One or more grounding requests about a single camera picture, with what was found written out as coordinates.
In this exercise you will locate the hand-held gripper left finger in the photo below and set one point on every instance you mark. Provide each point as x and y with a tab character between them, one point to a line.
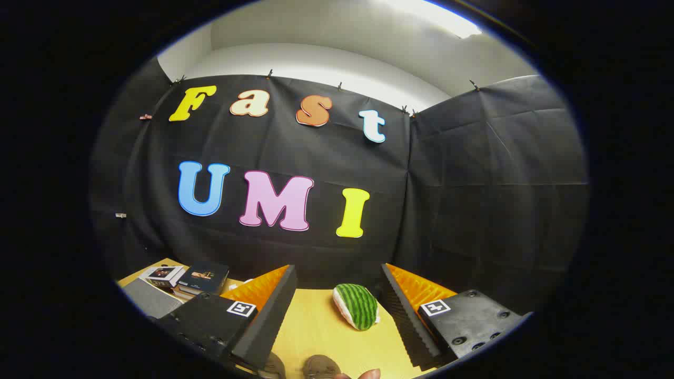
274	316

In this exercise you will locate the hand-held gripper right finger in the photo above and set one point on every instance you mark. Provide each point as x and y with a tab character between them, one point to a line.
403	316

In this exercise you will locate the brown shoe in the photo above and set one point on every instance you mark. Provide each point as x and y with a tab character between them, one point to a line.
321	367
275	367

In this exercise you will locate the light fabric storage box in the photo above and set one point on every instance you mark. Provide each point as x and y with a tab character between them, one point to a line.
150	300

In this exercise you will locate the watermelon slice plush toy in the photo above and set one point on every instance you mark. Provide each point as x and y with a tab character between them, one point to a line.
358	306

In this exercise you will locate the dark cover book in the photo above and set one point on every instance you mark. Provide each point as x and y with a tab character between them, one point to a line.
204	277

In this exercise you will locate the brown cover book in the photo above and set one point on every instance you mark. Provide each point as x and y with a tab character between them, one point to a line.
183	292

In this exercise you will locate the white picture cover book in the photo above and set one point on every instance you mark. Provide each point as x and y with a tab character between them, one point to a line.
163	274

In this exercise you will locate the black backdrop cloth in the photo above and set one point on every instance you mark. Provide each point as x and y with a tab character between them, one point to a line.
474	184

